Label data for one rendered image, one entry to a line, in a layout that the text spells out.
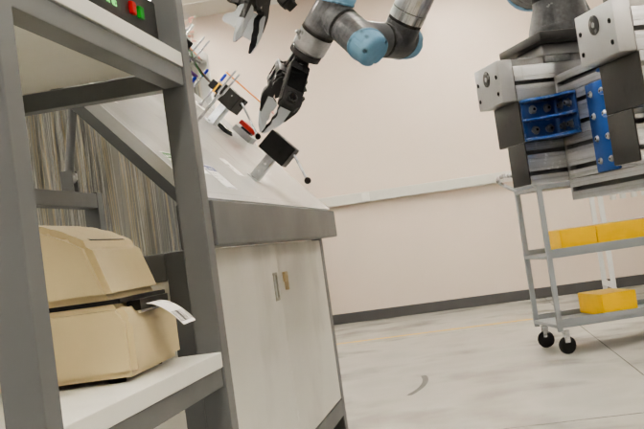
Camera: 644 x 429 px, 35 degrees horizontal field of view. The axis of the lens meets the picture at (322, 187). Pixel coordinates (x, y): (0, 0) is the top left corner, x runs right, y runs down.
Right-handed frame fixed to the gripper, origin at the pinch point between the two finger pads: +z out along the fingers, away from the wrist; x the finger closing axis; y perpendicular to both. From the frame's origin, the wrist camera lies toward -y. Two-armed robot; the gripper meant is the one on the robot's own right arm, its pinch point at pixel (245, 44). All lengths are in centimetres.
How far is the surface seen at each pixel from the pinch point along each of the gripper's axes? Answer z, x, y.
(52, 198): 46, 4, 34
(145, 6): 20, 95, -35
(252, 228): 42, 53, -40
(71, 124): 27, -7, 44
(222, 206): 41, 70, -42
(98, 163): 32, -48, 60
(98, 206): 44, -24, 39
